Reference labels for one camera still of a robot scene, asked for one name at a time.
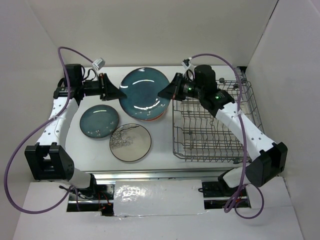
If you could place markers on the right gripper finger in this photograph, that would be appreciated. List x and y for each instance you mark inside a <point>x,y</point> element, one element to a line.
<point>173,86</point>
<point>169,96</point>

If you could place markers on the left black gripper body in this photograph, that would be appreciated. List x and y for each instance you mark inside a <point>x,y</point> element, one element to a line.
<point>94,88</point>

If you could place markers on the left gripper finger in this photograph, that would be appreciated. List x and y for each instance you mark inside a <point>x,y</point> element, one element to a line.
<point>113,96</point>
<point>108,86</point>

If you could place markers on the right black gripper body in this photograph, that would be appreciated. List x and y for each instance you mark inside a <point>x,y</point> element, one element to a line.
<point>188,88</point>

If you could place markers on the dark teal plate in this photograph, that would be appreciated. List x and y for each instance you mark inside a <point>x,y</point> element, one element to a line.
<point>141,87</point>

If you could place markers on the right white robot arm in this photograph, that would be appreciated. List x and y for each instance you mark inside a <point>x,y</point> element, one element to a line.
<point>268,157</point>

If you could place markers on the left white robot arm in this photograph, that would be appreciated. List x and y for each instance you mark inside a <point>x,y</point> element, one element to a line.
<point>47,158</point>

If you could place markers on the teal plate white flowers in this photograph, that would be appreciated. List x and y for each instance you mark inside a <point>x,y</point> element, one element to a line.
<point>99,121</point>

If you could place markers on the red plate blue flower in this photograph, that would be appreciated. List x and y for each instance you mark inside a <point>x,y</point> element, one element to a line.
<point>160,113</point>

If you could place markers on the cream plate tree pattern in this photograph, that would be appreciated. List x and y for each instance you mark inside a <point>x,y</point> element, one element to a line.
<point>130,142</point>

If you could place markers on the grey wire dish rack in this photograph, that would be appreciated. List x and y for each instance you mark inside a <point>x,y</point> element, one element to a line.
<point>199,137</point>

